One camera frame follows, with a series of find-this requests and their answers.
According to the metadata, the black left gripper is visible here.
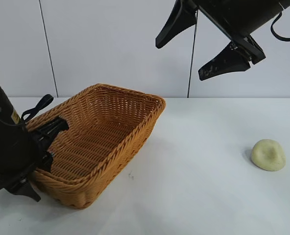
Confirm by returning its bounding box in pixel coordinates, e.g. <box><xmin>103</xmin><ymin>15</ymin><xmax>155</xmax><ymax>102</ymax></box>
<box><xmin>0</xmin><ymin>116</ymin><xmax>70</xmax><ymax>203</ymax></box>

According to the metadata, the pale yellow egg yolk pastry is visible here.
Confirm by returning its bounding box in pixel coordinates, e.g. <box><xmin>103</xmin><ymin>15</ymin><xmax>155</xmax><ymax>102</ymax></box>
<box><xmin>250</xmin><ymin>139</ymin><xmax>287</xmax><ymax>172</ymax></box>

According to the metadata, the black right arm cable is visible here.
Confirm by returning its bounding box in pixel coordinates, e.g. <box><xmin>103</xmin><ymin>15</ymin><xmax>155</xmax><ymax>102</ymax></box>
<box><xmin>270</xmin><ymin>4</ymin><xmax>290</xmax><ymax>42</ymax></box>

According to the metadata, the orange woven wicker basket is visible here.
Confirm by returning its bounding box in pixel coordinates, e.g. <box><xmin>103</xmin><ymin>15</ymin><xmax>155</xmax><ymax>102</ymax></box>
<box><xmin>26</xmin><ymin>83</ymin><xmax>167</xmax><ymax>209</ymax></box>

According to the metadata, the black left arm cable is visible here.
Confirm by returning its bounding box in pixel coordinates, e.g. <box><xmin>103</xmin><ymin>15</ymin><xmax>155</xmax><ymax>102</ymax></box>
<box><xmin>21</xmin><ymin>94</ymin><xmax>54</xmax><ymax>124</ymax></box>

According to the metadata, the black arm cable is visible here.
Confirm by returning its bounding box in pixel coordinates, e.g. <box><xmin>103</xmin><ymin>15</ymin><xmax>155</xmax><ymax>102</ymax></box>
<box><xmin>21</xmin><ymin>94</ymin><xmax>54</xmax><ymax>124</ymax></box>
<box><xmin>270</xmin><ymin>4</ymin><xmax>290</xmax><ymax>42</ymax></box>

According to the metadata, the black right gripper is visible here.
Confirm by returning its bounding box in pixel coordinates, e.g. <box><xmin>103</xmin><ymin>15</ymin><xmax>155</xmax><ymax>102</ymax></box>
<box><xmin>155</xmin><ymin>0</ymin><xmax>290</xmax><ymax>82</ymax></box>

